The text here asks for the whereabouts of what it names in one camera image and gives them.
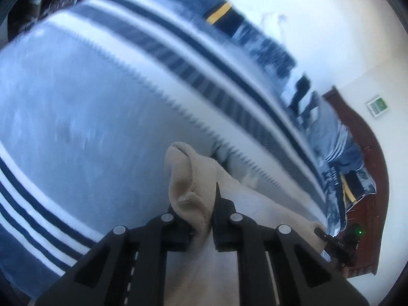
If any rolled blue printed quilt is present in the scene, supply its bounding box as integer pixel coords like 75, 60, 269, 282
158, 0, 319, 115

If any dark blue cloth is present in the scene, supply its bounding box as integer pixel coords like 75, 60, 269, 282
335, 137, 364, 169

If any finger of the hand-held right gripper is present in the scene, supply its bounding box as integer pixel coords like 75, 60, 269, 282
314, 227, 332, 244

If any blue striped bed blanket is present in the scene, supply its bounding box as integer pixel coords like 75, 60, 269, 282
0, 0, 329, 294

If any wooden headboard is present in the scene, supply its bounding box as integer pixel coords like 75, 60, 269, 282
322, 84, 391, 278

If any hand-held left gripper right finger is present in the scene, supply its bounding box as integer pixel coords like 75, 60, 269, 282
212, 182, 370, 306

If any beige sweater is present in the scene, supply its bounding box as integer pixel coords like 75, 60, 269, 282
164, 142, 329, 306

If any white wall control panel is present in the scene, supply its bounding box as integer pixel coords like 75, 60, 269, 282
366, 95, 391, 118

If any blue printed pillow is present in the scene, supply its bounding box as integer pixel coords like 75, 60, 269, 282
322, 162, 378, 233

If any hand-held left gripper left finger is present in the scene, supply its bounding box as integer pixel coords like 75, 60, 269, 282
33, 212, 196, 306

